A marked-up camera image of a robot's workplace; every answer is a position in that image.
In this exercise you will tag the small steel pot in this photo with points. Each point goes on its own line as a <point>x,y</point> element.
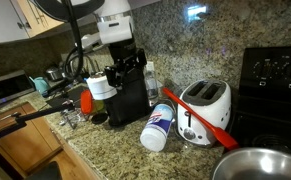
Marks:
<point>53,73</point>

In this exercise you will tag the clear water bottle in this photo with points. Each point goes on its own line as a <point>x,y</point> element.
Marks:
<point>151,86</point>

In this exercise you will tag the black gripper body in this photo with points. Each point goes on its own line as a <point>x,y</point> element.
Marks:
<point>125,53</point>

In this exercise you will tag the stainless steel pan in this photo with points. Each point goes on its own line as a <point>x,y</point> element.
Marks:
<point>258,166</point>

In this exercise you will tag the stainless steel appliance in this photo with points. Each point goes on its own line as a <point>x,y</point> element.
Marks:
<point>5,88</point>

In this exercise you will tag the teal kettle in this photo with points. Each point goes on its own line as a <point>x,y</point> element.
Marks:
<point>41,85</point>

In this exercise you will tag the curved metal faucet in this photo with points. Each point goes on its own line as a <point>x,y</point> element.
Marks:
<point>91,61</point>

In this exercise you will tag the black counter mat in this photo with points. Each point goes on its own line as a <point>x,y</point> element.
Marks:
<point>73,95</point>

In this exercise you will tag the wooden cabinet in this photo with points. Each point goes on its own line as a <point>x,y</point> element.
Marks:
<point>51,25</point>
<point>21,143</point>

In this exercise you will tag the white disinfectant wipes canister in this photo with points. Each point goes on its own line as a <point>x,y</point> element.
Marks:
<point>156,130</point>

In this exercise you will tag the round black lid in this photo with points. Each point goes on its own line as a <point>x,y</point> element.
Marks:
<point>100,118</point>

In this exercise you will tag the wooden upper cabinet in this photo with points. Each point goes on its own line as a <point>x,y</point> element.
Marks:
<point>51,25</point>

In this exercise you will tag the Nespresso coffee machine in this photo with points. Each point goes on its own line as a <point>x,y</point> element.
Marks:
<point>131,103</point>

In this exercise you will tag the white two-slot toaster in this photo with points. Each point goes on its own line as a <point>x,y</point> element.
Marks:
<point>215,106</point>

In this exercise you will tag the red plastic container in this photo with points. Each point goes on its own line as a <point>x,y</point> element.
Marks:
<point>86,101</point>

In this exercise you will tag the white corner cabinet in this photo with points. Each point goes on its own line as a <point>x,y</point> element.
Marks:
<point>1,20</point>

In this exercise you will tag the wooden lower cabinet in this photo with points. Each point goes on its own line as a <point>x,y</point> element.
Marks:
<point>21,143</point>

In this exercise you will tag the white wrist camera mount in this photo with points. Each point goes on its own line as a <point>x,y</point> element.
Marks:
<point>116,33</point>

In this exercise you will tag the orange silicone spatula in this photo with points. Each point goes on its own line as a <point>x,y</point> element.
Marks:
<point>198,116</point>

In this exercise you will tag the green container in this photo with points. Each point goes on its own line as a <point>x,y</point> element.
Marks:
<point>99,106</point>

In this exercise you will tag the black stove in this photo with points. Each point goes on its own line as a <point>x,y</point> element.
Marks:
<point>271,100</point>

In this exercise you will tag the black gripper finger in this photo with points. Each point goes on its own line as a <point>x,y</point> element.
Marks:
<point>114,76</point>
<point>141,58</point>

